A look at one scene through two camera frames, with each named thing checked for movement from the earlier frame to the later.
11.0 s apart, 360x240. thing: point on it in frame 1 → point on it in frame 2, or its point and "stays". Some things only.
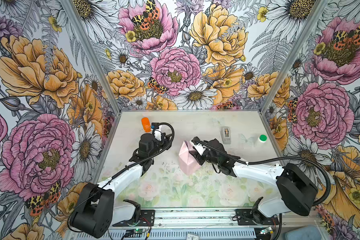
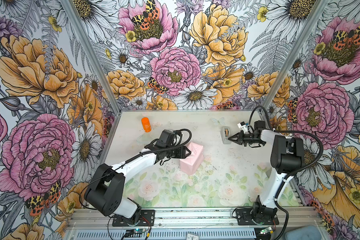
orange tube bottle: [146, 124] stays
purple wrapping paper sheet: [190, 163] stays
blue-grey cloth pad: [310, 232] stays
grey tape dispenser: [226, 134] stays
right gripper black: [197, 153] → [240, 136]
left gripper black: [166, 141] → [181, 153]
